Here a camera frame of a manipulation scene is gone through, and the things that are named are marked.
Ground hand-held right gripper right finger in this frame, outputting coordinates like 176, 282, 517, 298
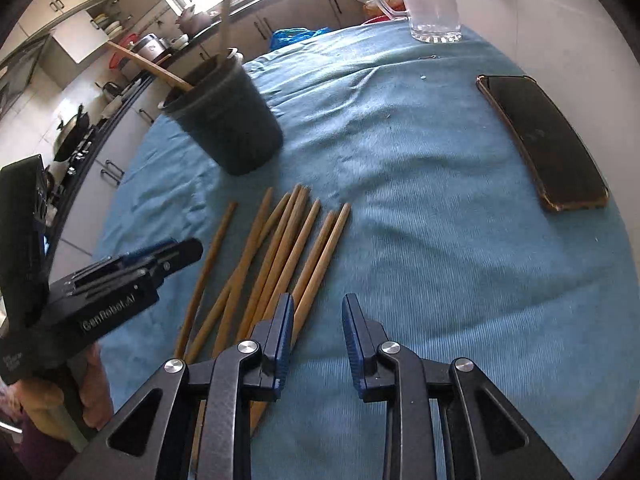
341, 292, 576, 480

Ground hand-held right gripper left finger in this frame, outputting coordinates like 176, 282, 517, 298
60, 292, 296, 480

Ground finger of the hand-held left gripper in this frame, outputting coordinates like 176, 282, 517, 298
120, 241, 178, 267
151, 239, 204, 286

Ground pile of wooden chopsticks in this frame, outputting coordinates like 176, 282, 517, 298
172, 184, 352, 476

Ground black utensil cup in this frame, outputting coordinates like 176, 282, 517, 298
159, 49, 285, 177

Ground long bamboo chopstick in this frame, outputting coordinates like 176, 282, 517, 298
106, 41, 195, 92
219, 0, 237, 63

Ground person's left hand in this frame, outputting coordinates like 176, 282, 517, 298
20, 346, 117, 442

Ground black wok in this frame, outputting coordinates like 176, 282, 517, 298
52, 105, 93, 163

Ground blue table cloth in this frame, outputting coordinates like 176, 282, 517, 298
92, 22, 633, 480

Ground purple clothing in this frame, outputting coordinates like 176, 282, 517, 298
0, 375, 91, 480

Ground red plastic lid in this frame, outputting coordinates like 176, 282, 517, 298
109, 34, 138, 68

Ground silver rice cooker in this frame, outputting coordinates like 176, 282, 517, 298
131, 34, 171, 61

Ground range hood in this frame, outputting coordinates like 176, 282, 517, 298
0, 35, 51, 121

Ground brown clay pot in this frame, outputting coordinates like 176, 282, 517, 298
176, 5, 212, 36

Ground stacked dishes in cabinet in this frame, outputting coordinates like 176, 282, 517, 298
90, 12, 133, 36

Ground blue plastic bag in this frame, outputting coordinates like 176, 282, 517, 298
270, 27, 331, 52

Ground black smartphone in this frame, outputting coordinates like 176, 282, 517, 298
475, 74, 611, 212

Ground clear glass mug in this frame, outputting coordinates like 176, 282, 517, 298
366, 0, 463, 43

